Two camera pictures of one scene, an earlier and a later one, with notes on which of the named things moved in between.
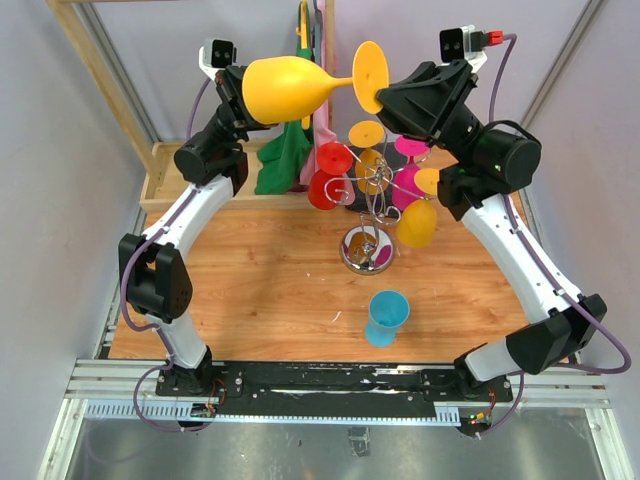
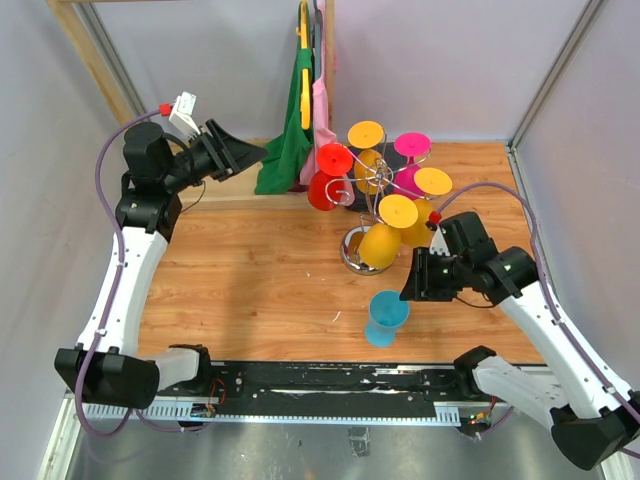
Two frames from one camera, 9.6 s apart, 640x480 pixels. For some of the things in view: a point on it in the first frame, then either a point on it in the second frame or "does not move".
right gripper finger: x=427 y=72 to x=415 y=289
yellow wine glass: x=280 y=88 to x=380 y=243
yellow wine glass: x=416 y=225 does not move
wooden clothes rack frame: x=155 y=151 does not move
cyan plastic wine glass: x=388 y=310 does not move
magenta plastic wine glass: x=404 y=188 does not move
